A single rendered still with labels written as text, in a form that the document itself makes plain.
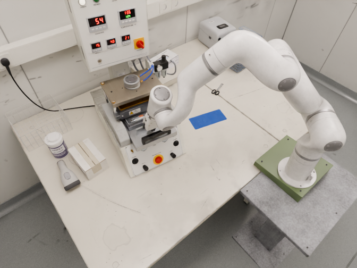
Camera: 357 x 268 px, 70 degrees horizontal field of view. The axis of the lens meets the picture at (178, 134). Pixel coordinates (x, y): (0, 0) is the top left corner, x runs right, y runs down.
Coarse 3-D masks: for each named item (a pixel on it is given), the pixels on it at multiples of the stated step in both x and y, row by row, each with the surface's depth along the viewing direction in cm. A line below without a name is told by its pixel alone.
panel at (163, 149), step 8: (176, 128) 136; (176, 136) 138; (160, 144) 135; (168, 144) 137; (128, 152) 128; (136, 152) 130; (144, 152) 132; (152, 152) 134; (160, 152) 137; (168, 152) 139; (176, 152) 142; (144, 160) 134; (152, 160) 136; (168, 160) 141; (136, 168) 133; (152, 168) 138
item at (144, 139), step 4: (156, 132) 121; (160, 132) 121; (164, 132) 123; (168, 132) 125; (144, 136) 119; (148, 136) 119; (152, 136) 120; (156, 136) 121; (144, 140) 119; (148, 140) 121; (144, 144) 121
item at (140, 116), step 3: (144, 111) 130; (135, 114) 129; (138, 114) 129; (141, 114) 129; (144, 114) 129; (129, 117) 128; (132, 117) 128; (135, 117) 128; (138, 117) 128; (141, 117) 128; (126, 120) 126; (129, 120) 126; (132, 120) 126; (135, 120) 126; (138, 120) 126; (129, 123) 125
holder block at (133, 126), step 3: (117, 108) 132; (123, 120) 129; (126, 123) 126; (135, 123) 126; (138, 123) 126; (141, 123) 127; (126, 126) 127; (129, 126) 125; (132, 126) 125; (135, 126) 126; (138, 126) 127; (129, 129) 125; (132, 129) 127
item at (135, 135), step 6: (132, 132) 126; (138, 132) 124; (144, 132) 126; (150, 132) 126; (174, 132) 127; (132, 138) 123; (138, 138) 124; (156, 138) 124; (162, 138) 125; (138, 144) 121; (150, 144) 123; (138, 150) 122
